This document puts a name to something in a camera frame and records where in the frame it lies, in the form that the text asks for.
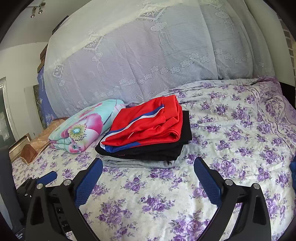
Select brown pillow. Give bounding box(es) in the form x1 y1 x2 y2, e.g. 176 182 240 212
20 117 70 165

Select folded floral quilt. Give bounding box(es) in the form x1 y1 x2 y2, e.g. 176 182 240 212
48 99 126 154

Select purple floral bedspread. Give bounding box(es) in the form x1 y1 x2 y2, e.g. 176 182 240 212
10 76 296 241

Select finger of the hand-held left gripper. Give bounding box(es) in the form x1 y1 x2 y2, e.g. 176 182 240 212
35 171 58 187

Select red pants with striped sides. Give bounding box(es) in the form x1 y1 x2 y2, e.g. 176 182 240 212
100 95 184 152

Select folded black pants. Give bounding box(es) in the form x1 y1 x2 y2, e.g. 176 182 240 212
95 110 193 161

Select blue patterned cloth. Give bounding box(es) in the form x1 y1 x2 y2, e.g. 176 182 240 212
37 67 57 129

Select ceiling lamp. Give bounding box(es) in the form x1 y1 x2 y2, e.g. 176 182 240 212
30 2 46 18

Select folded grey pants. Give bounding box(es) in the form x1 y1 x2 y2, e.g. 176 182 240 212
102 156 183 168

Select white framed painting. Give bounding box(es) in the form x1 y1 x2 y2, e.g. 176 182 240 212
24 85 47 137

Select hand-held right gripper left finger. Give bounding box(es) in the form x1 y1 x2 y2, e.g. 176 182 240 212
24 158 104 241

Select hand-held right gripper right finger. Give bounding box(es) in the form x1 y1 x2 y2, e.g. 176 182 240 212
193 157 271 241

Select white framed window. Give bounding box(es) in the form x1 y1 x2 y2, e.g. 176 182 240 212
0 77 19 149

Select blue garment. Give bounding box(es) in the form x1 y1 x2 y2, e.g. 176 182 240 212
290 154 296 186

